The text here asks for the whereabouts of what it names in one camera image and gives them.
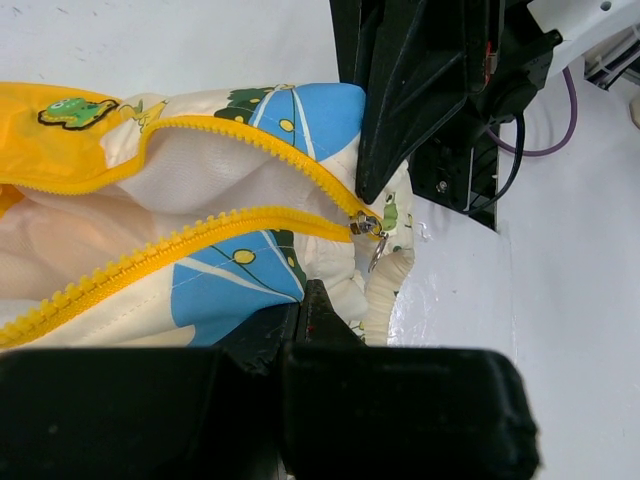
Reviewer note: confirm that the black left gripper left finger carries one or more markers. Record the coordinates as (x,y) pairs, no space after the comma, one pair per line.
(146,412)

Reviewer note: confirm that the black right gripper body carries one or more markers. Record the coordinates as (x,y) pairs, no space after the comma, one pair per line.
(507,63)

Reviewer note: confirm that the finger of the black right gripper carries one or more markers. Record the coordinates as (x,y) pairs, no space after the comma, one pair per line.
(415,79)

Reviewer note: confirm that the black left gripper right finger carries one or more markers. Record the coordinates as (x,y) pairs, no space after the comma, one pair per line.
(353,411)

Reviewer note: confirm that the yellow cream dinosaur kids jacket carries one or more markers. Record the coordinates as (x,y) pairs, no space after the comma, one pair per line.
(169,220)

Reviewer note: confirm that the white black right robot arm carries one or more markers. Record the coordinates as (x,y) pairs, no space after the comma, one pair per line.
(583,25)

